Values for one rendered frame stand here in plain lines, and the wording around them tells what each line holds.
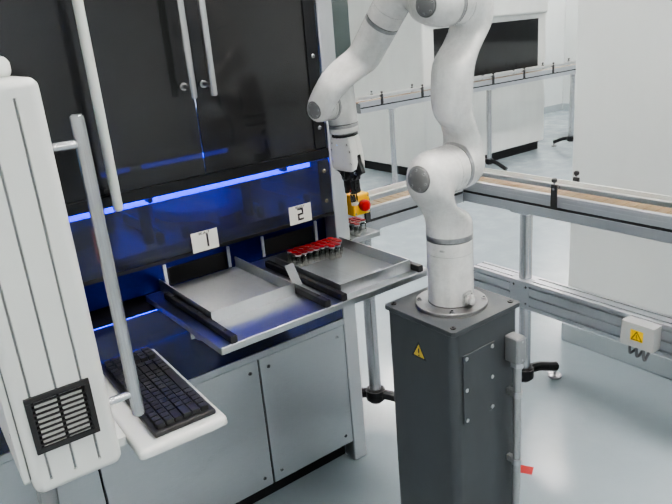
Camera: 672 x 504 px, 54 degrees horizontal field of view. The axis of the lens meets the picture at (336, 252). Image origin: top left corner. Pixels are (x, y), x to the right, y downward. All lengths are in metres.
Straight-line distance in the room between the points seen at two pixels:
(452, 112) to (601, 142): 1.59
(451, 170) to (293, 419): 1.15
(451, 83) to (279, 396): 1.22
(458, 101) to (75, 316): 0.95
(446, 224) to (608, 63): 1.58
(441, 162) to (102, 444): 0.95
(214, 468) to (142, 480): 0.24
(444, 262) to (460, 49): 0.51
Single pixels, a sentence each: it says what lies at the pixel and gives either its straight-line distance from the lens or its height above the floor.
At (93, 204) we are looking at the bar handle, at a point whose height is 1.32.
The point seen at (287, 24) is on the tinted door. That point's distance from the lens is 2.08.
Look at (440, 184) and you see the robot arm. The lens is 1.57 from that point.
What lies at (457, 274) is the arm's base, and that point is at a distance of 1.70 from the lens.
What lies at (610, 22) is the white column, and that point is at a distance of 3.06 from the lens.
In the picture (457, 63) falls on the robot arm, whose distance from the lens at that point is 1.59.
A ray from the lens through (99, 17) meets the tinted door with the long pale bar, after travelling 1.84.
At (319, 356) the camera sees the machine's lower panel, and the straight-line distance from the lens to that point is 2.34.
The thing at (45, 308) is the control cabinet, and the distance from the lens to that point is 1.27.
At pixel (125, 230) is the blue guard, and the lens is 1.88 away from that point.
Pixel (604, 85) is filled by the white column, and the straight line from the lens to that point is 3.09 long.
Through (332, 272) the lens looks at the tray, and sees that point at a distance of 1.99.
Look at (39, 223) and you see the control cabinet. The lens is 1.23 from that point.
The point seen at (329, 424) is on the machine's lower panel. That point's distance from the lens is 2.49.
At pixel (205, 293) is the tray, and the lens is 1.96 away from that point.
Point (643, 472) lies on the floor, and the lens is 2.70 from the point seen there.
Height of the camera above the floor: 1.59
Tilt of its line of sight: 19 degrees down
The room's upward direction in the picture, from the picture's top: 5 degrees counter-clockwise
